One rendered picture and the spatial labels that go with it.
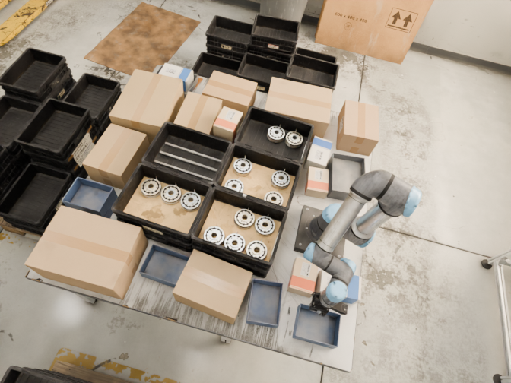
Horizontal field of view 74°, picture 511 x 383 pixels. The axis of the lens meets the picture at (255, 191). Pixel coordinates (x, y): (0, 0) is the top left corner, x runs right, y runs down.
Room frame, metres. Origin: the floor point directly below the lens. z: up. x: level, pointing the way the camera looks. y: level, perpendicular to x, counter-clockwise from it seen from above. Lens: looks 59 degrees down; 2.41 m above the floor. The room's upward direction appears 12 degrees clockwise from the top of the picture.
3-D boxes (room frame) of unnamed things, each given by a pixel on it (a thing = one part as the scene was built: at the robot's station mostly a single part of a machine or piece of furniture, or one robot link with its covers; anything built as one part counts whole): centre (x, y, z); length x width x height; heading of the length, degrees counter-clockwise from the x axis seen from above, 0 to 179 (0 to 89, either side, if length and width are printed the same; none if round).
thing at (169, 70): (1.75, 0.68, 0.75); 0.20 x 0.12 x 0.09; 85
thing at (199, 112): (1.38, 0.43, 0.78); 0.30 x 0.22 x 0.16; 177
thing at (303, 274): (0.56, -0.32, 0.74); 0.16 x 0.12 x 0.07; 175
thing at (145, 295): (1.03, 0.14, 0.35); 1.60 x 1.60 x 0.70; 86
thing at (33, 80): (1.71, 1.74, 0.37); 0.40 x 0.30 x 0.45; 176
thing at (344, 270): (0.52, -0.42, 1.05); 0.11 x 0.11 x 0.08; 69
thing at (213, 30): (2.77, 0.51, 0.31); 0.40 x 0.30 x 0.34; 86
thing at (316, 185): (1.14, -0.35, 0.74); 0.16 x 0.12 x 0.07; 2
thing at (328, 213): (0.84, -0.42, 0.91); 0.13 x 0.12 x 0.14; 69
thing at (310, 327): (0.34, -0.41, 0.74); 0.20 x 0.15 x 0.07; 87
